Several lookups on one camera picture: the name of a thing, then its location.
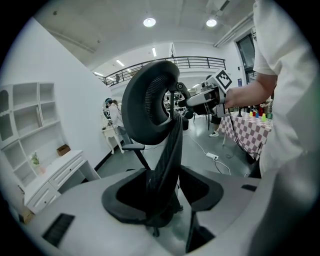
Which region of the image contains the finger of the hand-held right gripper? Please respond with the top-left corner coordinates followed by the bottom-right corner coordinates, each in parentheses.
top-left (179, 164), bottom-right (262, 254)

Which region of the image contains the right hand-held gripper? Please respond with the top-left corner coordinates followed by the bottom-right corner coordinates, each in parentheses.
top-left (185, 69), bottom-right (234, 118)

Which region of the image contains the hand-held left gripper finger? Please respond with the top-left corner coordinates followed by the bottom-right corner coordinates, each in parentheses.
top-left (24, 168), bottom-right (181, 256)

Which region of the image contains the black mesh office chair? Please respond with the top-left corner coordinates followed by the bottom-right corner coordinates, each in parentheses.
top-left (120, 59), bottom-right (194, 238)

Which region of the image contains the person's right forearm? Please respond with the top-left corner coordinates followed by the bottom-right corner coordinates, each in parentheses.
top-left (224, 72), bottom-right (279, 111)

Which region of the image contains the white desk with drawers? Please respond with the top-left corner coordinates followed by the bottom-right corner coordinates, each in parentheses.
top-left (23, 149), bottom-right (101, 215)

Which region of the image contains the black balcony railing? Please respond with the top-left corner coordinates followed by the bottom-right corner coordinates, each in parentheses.
top-left (98, 56), bottom-right (227, 88)

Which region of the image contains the brown cardboard box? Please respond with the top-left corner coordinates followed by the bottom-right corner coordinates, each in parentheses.
top-left (18, 205), bottom-right (35, 225)

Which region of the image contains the pink checkered tablecloth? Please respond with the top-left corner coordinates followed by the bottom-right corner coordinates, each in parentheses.
top-left (218, 111), bottom-right (274, 161)

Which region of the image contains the black framed window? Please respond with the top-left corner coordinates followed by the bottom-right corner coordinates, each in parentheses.
top-left (235, 33), bottom-right (256, 85)

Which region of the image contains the small plant in pink vase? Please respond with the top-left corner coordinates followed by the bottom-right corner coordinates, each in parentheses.
top-left (29, 151), bottom-right (47, 176)

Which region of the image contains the brown wooden box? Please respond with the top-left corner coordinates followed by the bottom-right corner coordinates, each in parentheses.
top-left (56, 143), bottom-right (72, 157)

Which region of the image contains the person in white shirt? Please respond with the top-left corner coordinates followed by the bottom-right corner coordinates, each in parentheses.
top-left (251, 0), bottom-right (320, 191)

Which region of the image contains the white dressing table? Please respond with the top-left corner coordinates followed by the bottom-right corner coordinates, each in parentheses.
top-left (100, 121), bottom-right (126, 155)

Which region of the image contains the white hutch shelf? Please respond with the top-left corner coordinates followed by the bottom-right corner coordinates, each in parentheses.
top-left (0, 81), bottom-right (63, 191)

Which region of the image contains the white power cable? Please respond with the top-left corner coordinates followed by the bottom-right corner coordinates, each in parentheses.
top-left (183, 134), bottom-right (232, 176)

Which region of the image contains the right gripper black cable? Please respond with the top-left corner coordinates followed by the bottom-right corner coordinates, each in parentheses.
top-left (228, 114), bottom-right (261, 156)

